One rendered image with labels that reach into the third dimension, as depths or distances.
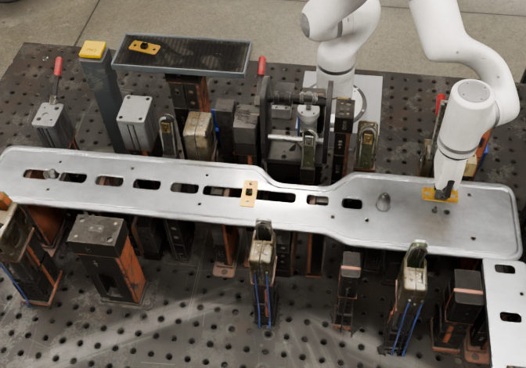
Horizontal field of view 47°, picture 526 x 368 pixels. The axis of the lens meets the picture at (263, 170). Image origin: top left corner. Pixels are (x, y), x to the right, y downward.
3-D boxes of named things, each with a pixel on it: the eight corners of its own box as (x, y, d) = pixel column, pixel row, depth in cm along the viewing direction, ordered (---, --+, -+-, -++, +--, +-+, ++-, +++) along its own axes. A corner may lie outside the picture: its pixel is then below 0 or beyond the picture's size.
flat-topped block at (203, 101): (185, 167, 199) (162, 65, 164) (189, 149, 204) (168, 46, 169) (214, 171, 198) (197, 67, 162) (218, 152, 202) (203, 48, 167)
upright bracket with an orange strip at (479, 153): (443, 229, 180) (485, 114, 141) (443, 226, 181) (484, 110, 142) (453, 231, 180) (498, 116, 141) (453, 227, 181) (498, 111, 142)
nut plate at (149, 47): (127, 48, 167) (127, 45, 166) (134, 41, 169) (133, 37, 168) (155, 55, 165) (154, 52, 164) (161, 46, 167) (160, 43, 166)
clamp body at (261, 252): (246, 329, 163) (238, 265, 136) (253, 288, 170) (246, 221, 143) (280, 333, 162) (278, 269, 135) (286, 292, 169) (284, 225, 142)
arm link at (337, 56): (311, 55, 190) (311, -9, 171) (364, 39, 193) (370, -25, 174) (326, 79, 183) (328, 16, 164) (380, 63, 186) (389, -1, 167)
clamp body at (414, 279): (376, 355, 157) (394, 294, 130) (377, 314, 164) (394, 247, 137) (411, 359, 156) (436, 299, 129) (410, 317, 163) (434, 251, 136)
